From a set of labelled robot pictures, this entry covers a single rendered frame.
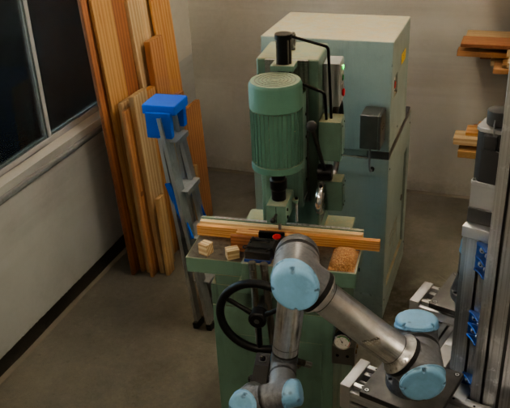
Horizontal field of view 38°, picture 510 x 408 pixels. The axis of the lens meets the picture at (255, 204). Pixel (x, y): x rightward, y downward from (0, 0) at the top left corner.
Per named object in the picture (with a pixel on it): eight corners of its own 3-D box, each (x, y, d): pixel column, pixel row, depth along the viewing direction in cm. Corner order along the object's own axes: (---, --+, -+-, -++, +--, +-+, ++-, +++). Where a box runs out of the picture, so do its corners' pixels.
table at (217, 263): (176, 286, 254) (175, 271, 251) (203, 241, 280) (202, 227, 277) (352, 305, 239) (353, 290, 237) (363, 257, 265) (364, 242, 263)
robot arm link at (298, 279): (450, 350, 195) (294, 229, 183) (459, 388, 182) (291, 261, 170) (418, 375, 200) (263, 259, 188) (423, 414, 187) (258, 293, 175)
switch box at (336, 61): (322, 106, 267) (322, 63, 259) (327, 97, 275) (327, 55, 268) (339, 107, 265) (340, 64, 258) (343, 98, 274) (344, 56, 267)
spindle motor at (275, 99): (246, 176, 247) (241, 87, 232) (259, 155, 262) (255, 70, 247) (298, 180, 243) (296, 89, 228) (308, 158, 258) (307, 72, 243)
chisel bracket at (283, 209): (266, 227, 259) (265, 205, 255) (275, 208, 270) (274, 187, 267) (287, 228, 257) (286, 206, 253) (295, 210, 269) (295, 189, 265)
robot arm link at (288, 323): (278, 214, 194) (264, 359, 217) (276, 235, 184) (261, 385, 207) (322, 219, 193) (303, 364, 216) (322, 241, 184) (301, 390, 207)
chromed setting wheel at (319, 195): (313, 220, 266) (313, 189, 261) (319, 205, 277) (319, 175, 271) (321, 221, 266) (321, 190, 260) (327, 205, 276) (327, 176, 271)
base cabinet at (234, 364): (223, 448, 299) (210, 304, 266) (257, 357, 348) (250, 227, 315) (333, 466, 288) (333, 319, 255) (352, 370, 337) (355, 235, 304)
